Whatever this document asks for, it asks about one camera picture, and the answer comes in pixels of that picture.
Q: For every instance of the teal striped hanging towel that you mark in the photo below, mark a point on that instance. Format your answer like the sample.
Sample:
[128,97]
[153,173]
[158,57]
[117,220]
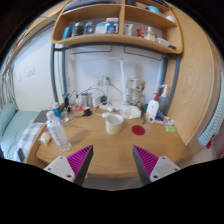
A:
[213,116]

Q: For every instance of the small white box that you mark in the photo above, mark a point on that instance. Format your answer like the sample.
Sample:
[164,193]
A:
[131,83]

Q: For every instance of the white desk lamp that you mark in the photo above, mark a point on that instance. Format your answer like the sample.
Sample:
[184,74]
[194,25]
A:
[122,80]

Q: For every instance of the blue white-capped tube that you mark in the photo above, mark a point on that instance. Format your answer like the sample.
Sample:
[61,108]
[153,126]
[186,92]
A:
[57,111]

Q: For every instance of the wooden robot figurine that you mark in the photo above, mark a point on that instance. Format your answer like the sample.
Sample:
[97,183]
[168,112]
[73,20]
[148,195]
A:
[140,91]

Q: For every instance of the clear bent-nozzle squeeze bottle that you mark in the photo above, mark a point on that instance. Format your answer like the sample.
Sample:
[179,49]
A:
[163,101]

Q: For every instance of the small white oval device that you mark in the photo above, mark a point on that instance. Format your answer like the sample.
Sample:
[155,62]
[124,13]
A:
[105,115]

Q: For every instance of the grey laptop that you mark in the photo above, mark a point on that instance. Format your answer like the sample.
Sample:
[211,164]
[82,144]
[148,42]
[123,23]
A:
[41,116]

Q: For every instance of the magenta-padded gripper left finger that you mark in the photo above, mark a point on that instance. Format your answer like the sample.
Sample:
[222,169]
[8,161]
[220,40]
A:
[63,166]

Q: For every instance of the small green block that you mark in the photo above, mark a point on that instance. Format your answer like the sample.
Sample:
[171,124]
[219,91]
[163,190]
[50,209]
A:
[170,128]

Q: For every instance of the small dark blue box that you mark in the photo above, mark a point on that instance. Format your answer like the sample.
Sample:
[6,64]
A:
[160,117]

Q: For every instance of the teal bed mattress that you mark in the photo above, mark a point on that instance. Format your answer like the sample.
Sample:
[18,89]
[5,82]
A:
[15,133]

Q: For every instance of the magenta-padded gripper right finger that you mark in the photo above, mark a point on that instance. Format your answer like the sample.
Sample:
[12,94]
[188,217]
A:
[161,166]

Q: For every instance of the white power strip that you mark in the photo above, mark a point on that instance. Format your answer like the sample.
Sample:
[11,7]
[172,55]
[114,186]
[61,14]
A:
[106,107]

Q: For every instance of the clear plastic water bottle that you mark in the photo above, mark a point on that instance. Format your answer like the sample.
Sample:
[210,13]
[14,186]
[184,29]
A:
[58,133]

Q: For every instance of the white wall switch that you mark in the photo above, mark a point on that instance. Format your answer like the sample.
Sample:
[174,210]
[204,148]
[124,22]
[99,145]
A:
[30,72]

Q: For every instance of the white red-pump lotion bottle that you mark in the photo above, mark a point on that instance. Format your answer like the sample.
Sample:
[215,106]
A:
[152,108]

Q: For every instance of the blue plaid blanket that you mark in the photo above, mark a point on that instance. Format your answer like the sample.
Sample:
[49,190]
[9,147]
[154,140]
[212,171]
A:
[30,136]

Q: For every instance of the wooden shelf unit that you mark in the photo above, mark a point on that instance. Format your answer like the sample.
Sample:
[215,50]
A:
[110,40]

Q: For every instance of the teal pillow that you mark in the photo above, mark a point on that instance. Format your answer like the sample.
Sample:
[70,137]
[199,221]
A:
[6,116]

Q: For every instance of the cream paper cup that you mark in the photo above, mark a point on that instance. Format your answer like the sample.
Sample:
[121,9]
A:
[114,126]

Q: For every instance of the grey metal desk frame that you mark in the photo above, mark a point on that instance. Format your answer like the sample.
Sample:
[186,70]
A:
[52,73]

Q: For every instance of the clear bag of pale buns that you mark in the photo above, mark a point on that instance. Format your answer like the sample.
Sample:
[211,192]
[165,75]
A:
[45,137]

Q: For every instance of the flat round red coaster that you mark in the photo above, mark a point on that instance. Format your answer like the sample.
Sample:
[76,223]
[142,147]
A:
[138,130]

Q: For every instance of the white tissue pack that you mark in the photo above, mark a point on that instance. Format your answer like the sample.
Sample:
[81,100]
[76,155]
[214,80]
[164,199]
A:
[130,112]

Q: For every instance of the white wall socket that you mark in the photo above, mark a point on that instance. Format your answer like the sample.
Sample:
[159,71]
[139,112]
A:
[100,81]

